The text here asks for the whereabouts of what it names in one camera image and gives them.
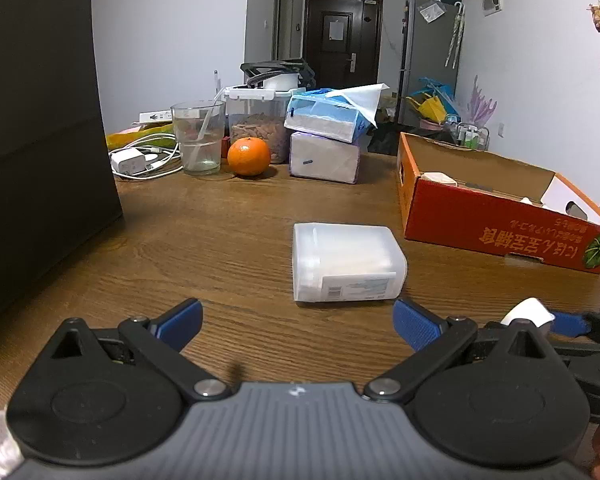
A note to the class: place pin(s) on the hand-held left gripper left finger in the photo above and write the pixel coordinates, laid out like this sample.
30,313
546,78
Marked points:
182,317

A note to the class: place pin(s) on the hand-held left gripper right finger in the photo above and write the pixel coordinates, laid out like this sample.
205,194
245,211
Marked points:
415,325

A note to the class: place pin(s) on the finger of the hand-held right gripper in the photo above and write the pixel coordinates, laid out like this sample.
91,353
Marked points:
570,324

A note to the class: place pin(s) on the white plastic cap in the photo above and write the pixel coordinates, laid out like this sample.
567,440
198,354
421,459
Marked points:
527,312

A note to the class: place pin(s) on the translucent plastic box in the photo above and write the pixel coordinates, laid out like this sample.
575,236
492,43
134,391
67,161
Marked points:
350,255

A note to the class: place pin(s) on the orange cardboard box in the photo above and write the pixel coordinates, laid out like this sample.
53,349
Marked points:
480,225

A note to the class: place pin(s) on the white round jar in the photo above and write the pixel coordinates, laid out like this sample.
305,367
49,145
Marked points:
437,177

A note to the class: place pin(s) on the clear drinking glass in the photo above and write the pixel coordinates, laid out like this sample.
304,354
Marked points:
200,155

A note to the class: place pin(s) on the white charger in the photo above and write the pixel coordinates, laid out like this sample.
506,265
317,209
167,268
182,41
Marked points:
128,162

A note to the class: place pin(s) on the orange fruit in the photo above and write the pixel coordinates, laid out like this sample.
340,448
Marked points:
249,157

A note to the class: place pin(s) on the small red item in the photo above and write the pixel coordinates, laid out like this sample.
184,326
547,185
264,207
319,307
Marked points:
225,146

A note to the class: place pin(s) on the black bag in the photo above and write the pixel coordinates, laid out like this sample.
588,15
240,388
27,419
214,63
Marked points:
385,142

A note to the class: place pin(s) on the yellow package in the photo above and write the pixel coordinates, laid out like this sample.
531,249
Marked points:
125,137

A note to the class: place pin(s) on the white tissue pack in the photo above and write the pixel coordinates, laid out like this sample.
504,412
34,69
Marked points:
322,160

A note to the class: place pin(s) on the metal trolley rack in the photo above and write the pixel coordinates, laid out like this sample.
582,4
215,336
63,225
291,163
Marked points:
467,135

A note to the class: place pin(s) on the pink bin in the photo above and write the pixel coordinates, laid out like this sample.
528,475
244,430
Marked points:
430,124

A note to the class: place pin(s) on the white straw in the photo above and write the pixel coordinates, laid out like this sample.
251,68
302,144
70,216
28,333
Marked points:
209,117

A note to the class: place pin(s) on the white power strip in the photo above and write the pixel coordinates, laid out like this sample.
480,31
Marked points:
155,116

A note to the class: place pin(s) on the clear plastic food container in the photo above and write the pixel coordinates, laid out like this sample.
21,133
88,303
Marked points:
260,130

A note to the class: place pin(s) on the yellow bag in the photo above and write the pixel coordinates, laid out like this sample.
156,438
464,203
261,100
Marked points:
430,107

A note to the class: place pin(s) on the blue tissue pack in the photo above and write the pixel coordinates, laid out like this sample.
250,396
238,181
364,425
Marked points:
325,120

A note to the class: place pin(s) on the purple feather decoration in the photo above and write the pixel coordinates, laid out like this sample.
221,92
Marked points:
480,105

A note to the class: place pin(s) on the large black box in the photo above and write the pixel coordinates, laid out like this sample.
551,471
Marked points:
35,135

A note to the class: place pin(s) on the white appliance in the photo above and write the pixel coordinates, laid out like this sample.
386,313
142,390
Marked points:
282,81

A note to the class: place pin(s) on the black round fan guard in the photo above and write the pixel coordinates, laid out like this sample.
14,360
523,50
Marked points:
252,67

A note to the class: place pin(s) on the grey refrigerator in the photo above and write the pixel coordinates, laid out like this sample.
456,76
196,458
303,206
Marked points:
425,60

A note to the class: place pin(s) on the dark brown door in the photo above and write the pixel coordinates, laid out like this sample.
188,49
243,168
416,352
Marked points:
365,50

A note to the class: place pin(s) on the white folded umbrella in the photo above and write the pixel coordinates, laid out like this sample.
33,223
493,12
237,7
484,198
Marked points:
455,35

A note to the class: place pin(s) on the white door notice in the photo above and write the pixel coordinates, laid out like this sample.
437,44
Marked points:
336,30

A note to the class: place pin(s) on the clear plastic pouch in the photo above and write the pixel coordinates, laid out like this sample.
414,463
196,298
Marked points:
431,11

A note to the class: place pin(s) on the white wall socket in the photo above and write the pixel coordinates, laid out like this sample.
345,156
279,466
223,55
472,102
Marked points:
501,130

